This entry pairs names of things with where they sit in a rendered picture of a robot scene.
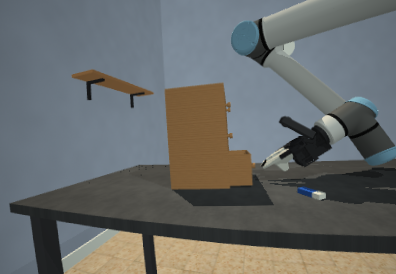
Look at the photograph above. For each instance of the blue and white eraser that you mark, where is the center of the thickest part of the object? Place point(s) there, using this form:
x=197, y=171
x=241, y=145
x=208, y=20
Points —
x=311, y=193

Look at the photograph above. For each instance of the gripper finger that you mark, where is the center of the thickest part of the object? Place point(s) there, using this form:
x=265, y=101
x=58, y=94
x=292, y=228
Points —
x=274, y=154
x=278, y=159

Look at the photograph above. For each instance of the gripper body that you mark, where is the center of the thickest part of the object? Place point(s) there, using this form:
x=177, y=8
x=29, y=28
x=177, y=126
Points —
x=312, y=148

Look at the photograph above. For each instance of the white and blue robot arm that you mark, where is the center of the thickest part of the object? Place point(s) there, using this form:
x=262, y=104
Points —
x=354, y=118

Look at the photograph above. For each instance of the brown wooden chest of drawers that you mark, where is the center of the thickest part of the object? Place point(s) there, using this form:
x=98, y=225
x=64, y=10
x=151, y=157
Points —
x=197, y=137

